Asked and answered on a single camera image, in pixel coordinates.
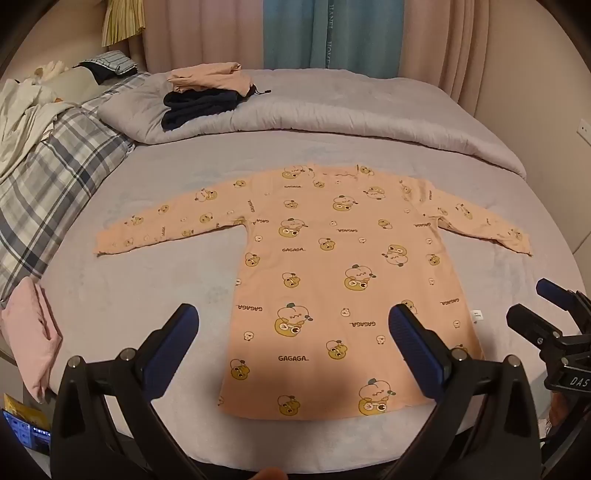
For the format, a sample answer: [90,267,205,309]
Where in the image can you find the plaid bedding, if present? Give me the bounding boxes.
[0,71,153,301]

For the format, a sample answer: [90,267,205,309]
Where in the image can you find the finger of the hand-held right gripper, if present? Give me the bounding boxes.
[536,278,591,326]
[506,305,566,354]

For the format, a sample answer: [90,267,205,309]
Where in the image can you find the white plush toy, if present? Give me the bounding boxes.
[23,60,70,84]

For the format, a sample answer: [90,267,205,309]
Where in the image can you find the beige pillow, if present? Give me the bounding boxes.
[44,67,100,100]

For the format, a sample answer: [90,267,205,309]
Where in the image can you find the folded peach garment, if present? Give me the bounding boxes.
[166,62,254,99]

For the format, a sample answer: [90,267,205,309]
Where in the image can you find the blue and yellow packet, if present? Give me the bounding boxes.
[2,408,51,455]

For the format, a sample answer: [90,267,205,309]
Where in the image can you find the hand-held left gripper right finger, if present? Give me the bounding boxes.
[383,303,541,480]

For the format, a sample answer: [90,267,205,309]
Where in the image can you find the yellow pleated fabric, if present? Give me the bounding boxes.
[102,0,146,47]

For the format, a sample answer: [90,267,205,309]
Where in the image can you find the folded navy garment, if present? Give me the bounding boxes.
[161,83,271,132]

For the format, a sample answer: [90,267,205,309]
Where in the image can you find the pink curtain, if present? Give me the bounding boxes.
[402,0,490,116]
[131,0,269,77]

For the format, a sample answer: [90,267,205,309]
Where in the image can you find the blue curtain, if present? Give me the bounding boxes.
[263,0,407,77]

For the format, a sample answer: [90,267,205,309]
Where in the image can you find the striped folded cloth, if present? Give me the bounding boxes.
[78,50,139,75]

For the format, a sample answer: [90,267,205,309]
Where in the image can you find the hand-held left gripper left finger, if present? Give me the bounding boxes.
[52,303,206,480]

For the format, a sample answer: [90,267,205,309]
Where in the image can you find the white crumpled cloth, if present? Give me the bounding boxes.
[0,78,77,178]

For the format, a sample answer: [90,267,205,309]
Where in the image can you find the peach cartoon print shirt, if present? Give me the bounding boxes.
[93,161,534,422]

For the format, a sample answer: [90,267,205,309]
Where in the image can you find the grey quilt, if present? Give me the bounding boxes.
[98,68,528,181]

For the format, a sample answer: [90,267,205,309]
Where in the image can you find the pink folded cloth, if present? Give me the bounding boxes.
[0,277,63,403]

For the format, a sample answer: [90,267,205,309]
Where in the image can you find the black folded cloth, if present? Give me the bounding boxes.
[74,64,139,86]

